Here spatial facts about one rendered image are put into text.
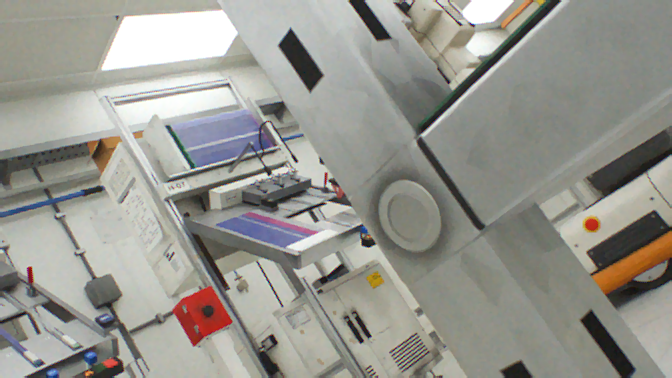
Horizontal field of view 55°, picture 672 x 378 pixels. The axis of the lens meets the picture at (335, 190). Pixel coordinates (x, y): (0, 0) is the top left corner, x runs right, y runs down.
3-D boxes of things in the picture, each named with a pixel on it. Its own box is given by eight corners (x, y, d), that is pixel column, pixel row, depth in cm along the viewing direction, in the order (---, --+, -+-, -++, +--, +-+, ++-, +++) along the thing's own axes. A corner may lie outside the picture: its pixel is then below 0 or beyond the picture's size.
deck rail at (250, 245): (301, 268, 247) (300, 253, 245) (297, 270, 245) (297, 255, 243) (186, 228, 292) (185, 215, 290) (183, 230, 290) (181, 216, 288)
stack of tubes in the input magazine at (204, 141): (275, 146, 336) (248, 105, 342) (195, 168, 299) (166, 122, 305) (264, 160, 344) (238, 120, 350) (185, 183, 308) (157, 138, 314)
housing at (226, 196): (296, 195, 337) (294, 168, 332) (222, 222, 302) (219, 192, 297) (285, 192, 342) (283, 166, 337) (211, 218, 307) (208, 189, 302)
